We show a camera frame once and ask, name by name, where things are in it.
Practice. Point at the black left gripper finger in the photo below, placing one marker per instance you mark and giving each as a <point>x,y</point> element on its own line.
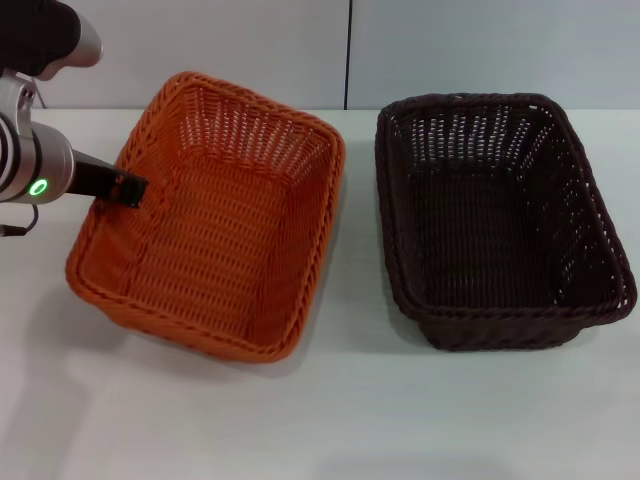
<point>131,191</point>

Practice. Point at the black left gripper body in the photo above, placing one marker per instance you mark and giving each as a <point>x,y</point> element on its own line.
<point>92,175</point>

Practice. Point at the orange woven plastic basket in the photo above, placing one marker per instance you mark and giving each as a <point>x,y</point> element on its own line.
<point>225,250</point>

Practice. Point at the dark brown woven basket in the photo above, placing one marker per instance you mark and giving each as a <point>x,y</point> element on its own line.
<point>495,235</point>

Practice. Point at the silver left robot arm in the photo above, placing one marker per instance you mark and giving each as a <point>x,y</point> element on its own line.
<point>40,165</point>

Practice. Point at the left wrist camera housing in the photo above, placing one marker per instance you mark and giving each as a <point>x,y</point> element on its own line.
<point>45,35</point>

